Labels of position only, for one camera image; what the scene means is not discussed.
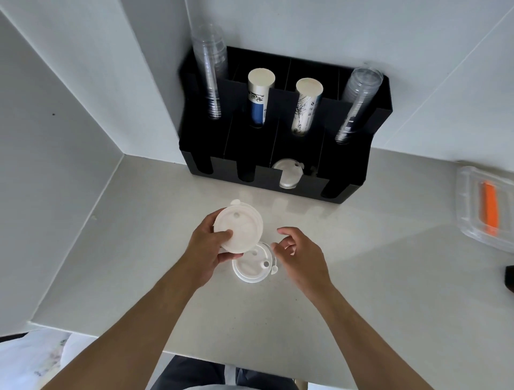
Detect black cup and lid organizer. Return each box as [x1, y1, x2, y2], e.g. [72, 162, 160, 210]
[178, 45, 393, 205]

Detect short stack of clear cups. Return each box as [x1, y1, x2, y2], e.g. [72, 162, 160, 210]
[334, 66, 384, 144]

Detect person's left forearm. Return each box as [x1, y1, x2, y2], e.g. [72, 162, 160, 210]
[40, 270, 207, 390]

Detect person's right hand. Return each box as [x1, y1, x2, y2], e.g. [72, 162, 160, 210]
[272, 227, 336, 300]

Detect clear plastic container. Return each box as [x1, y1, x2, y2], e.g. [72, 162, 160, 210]
[455, 166, 514, 254]

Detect white plastic cup lid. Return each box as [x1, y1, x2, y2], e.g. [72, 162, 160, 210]
[232, 242, 278, 284]
[213, 200, 264, 254]

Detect person's right forearm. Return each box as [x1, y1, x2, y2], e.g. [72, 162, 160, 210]
[306, 282, 435, 390]

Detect person's left hand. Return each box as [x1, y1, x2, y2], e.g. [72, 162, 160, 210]
[182, 209, 244, 291]

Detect paper cup stack sketch print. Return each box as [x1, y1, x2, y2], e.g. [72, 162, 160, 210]
[291, 77, 324, 136]

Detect orange tool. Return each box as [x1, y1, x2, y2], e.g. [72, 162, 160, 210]
[481, 181, 500, 237]

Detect stack of white lids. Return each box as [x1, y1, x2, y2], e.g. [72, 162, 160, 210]
[272, 158, 305, 189]

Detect tall stack of clear cups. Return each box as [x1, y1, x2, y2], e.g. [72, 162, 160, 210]
[191, 23, 229, 120]

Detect paper cup stack blue print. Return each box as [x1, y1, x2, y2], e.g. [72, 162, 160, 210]
[247, 68, 276, 128]

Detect white patterned cloth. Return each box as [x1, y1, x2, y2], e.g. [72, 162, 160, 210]
[0, 329, 101, 390]

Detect person's dark trousers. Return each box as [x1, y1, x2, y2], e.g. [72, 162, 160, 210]
[150, 355, 298, 390]

